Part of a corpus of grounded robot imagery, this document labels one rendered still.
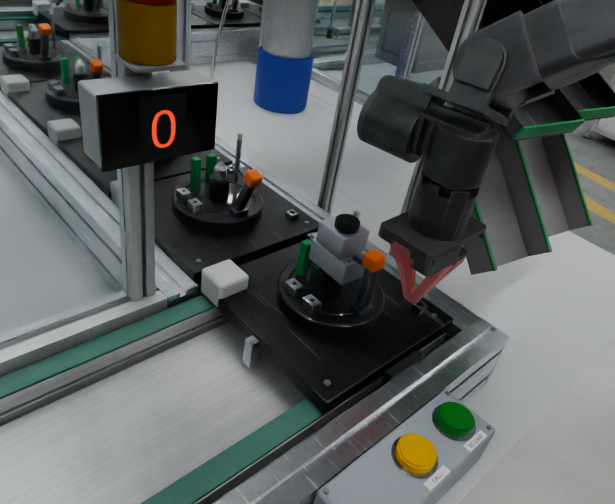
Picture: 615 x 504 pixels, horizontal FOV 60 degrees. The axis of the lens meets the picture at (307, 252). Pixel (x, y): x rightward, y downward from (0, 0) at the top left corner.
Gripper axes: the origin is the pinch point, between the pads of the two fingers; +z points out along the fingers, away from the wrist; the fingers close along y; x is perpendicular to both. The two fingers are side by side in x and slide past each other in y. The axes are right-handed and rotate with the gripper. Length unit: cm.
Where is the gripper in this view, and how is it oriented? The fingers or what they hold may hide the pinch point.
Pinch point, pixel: (411, 294)
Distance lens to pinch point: 60.0
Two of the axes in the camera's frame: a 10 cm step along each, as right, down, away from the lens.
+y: -7.2, 3.0, -6.2
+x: 6.8, 5.0, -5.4
